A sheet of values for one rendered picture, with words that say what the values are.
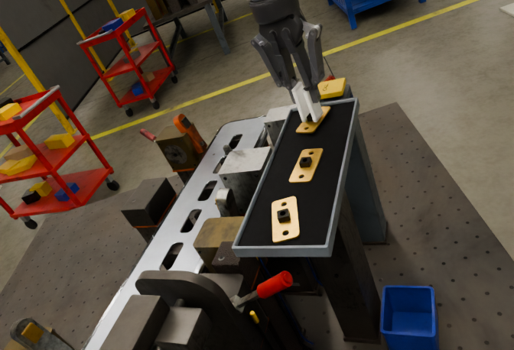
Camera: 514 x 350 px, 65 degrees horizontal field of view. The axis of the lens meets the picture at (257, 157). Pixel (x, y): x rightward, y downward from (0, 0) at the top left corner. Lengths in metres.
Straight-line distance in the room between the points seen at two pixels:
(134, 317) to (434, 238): 0.79
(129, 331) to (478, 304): 0.72
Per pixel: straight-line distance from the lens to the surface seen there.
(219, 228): 0.76
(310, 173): 0.65
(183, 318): 0.55
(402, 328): 0.99
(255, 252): 0.57
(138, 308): 0.56
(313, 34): 0.66
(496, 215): 2.16
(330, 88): 0.88
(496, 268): 1.07
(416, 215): 1.19
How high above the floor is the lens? 1.54
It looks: 31 degrees down
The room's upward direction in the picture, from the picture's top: 24 degrees counter-clockwise
